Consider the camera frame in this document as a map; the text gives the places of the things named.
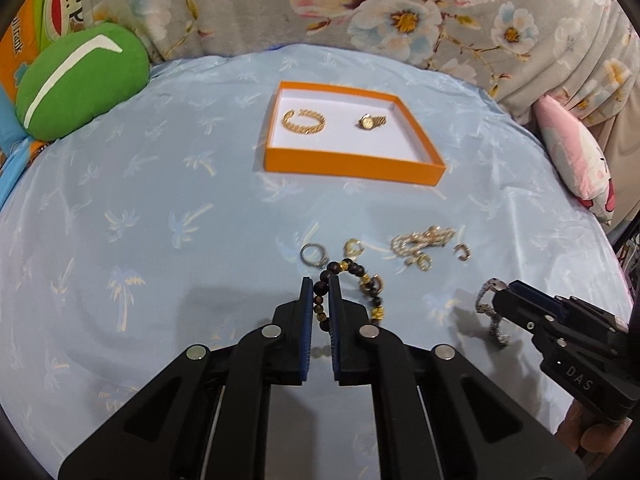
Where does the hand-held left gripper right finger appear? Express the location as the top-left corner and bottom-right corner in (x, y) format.
(327, 275), (586, 480)

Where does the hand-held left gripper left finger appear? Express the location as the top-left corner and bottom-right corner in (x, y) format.
(57, 276), (316, 480)

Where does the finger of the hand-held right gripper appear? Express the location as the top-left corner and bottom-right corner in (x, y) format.
(510, 280), (572, 320)
(492, 287), (558, 335)

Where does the silver metal watch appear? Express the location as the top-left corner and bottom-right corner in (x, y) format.
(474, 277), (512, 349)

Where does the black and gold bead bracelet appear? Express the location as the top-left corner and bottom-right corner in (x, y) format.
(311, 258), (387, 331)

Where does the person's right hand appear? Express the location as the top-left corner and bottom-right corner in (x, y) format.
(554, 399), (632, 457)

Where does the pink cartoon pillow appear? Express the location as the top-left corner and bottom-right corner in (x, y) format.
(535, 94), (615, 226)

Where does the light blue palm print sheet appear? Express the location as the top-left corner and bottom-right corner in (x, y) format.
(0, 42), (635, 480)

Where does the orange shallow box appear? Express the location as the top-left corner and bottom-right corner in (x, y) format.
(263, 80), (447, 187)

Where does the grey floral blanket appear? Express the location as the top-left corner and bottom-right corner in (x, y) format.
(80, 0), (640, 241)

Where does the green plush pillow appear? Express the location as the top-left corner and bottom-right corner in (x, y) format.
(16, 22), (151, 142)

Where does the orange monkey print cushion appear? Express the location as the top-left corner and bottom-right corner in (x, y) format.
(0, 0), (108, 161)

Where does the silver ring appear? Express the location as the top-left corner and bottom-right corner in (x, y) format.
(299, 243), (328, 266)

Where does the gold chain pile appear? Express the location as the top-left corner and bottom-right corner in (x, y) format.
(390, 226), (457, 260)

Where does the gold chain bracelet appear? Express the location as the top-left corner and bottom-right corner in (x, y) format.
(282, 108), (327, 135)

